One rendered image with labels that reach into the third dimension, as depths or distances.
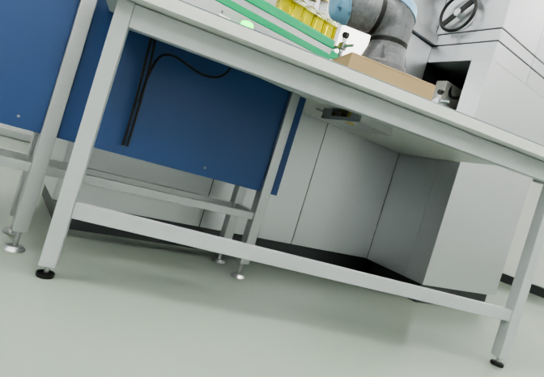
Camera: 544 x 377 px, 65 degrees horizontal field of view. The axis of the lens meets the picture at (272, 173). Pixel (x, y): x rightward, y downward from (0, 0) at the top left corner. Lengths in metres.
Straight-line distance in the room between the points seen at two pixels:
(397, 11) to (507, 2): 1.19
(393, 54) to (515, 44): 1.28
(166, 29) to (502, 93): 1.79
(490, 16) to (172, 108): 1.70
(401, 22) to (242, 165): 0.69
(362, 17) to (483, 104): 1.15
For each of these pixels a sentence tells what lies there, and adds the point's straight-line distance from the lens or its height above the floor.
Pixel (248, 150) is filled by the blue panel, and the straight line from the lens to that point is 1.53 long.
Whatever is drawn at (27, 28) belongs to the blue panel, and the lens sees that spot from 1.33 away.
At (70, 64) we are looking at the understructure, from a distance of 1.32.
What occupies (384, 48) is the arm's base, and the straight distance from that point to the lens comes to 1.34.
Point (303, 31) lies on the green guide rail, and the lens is 1.65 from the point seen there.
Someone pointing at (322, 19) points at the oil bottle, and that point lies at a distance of 1.85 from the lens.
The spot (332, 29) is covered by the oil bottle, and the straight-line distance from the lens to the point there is 1.88.
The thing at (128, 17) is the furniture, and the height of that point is 0.67.
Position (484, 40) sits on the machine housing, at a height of 1.34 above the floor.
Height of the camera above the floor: 0.42
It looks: level
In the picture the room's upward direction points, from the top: 17 degrees clockwise
